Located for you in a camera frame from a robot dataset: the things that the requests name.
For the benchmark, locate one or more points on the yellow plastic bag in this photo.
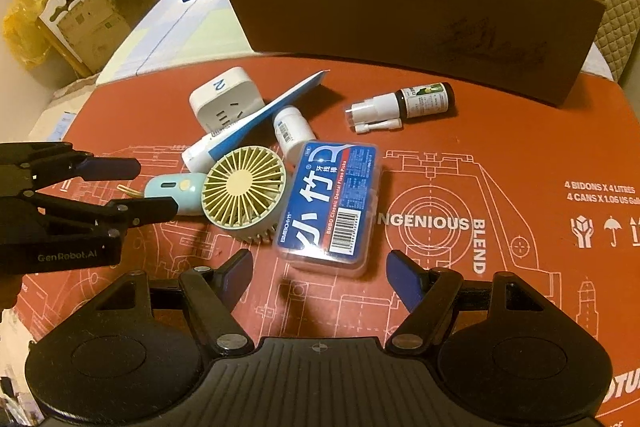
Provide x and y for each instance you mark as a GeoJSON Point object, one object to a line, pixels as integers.
{"type": "Point", "coordinates": [22, 27]}

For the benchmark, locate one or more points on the yellowish cardboard box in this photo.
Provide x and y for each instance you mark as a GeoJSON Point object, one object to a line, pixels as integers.
{"type": "Point", "coordinates": [105, 17]}

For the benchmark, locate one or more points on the red printed cardboard sheet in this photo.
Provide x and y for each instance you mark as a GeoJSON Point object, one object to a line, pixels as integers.
{"type": "Point", "coordinates": [500, 167]}

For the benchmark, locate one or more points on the brown cardboard storage box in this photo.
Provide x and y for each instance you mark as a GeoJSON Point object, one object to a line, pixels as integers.
{"type": "Point", "coordinates": [400, 32]}

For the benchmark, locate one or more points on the white power adapter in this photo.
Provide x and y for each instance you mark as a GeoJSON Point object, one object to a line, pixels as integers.
{"type": "Point", "coordinates": [220, 94]}

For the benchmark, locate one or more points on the yellow green mini fan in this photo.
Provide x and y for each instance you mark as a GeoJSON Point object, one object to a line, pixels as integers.
{"type": "Point", "coordinates": [240, 192]}

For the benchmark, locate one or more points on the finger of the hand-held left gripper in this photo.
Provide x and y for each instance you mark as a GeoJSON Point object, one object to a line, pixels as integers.
{"type": "Point", "coordinates": [115, 167]}
{"type": "Point", "coordinates": [145, 212]}

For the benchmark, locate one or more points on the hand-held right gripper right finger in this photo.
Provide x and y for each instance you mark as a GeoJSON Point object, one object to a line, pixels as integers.
{"type": "Point", "coordinates": [405, 279]}

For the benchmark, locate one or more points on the dark nasal spray bottle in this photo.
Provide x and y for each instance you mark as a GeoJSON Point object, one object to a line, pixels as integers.
{"type": "Point", "coordinates": [420, 102]}

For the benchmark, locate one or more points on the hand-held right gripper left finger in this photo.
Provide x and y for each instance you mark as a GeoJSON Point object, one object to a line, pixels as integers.
{"type": "Point", "coordinates": [235, 274]}

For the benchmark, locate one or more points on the white and blue toothpaste tube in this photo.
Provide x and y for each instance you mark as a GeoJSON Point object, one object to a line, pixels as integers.
{"type": "Point", "coordinates": [240, 132]}

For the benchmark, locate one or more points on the clear blue floss pick box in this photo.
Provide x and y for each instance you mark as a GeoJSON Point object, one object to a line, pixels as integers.
{"type": "Point", "coordinates": [330, 207]}

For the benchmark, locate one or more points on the white carton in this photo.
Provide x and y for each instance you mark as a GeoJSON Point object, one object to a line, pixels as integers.
{"type": "Point", "coordinates": [65, 107]}

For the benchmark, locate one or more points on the white pill bottle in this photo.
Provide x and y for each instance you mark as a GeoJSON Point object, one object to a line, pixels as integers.
{"type": "Point", "coordinates": [292, 129]}

